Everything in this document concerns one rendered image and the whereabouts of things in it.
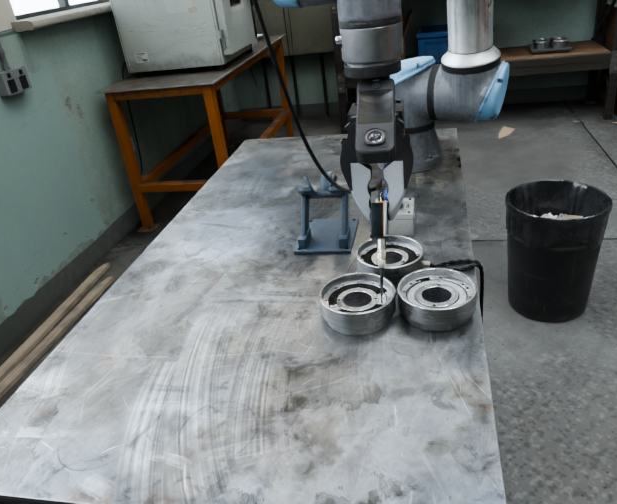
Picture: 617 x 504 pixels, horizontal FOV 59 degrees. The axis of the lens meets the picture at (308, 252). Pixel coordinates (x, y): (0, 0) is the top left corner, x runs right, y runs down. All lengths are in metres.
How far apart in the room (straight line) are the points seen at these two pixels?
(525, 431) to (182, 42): 2.33
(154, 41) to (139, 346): 2.41
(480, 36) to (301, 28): 3.48
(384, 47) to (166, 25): 2.41
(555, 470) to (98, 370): 1.24
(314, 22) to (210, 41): 1.72
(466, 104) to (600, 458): 1.02
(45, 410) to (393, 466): 0.43
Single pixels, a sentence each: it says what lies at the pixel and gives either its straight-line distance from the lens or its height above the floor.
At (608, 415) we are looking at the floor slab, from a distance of 1.86.
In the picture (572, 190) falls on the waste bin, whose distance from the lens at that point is 2.22.
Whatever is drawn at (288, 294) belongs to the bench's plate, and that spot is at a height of 0.80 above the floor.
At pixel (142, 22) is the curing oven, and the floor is 1.05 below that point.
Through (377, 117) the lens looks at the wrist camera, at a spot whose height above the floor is 1.08.
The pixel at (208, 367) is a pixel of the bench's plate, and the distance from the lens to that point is 0.75.
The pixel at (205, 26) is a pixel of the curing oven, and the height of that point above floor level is 1.00.
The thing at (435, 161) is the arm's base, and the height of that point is 0.82.
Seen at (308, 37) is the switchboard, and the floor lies 0.68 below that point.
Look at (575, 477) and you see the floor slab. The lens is 1.68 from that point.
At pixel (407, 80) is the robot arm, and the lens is 1.23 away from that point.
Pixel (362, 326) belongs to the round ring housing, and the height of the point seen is 0.82.
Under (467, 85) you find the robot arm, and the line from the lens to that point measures 1.19.
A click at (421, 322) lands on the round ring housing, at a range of 0.74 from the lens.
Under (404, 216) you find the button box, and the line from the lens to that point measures 0.97.
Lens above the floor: 1.26
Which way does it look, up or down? 28 degrees down
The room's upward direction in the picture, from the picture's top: 8 degrees counter-clockwise
